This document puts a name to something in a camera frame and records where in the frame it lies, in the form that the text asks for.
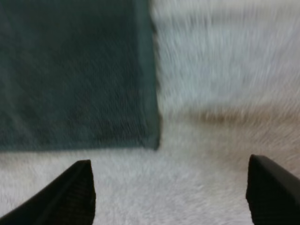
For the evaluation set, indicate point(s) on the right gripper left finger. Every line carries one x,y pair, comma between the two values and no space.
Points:
68,199

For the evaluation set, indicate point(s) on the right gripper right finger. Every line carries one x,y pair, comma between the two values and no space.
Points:
274,197

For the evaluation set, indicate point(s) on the grey-green towel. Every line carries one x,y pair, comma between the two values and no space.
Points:
75,77

